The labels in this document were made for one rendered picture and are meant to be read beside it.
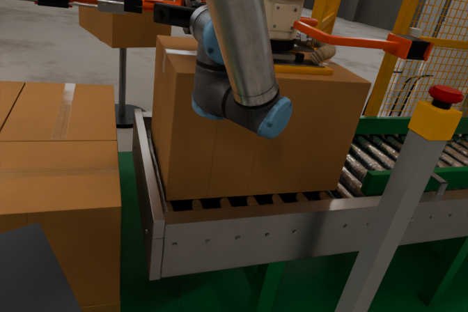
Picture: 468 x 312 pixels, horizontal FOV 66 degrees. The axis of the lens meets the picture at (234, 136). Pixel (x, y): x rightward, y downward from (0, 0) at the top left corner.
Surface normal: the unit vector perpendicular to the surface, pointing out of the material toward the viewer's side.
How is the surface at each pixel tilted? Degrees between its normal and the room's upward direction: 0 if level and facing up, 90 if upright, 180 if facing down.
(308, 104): 90
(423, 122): 90
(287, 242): 90
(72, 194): 0
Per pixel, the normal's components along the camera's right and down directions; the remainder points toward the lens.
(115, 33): 0.62, 0.44
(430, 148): 0.30, 0.47
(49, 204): 0.15, -0.88
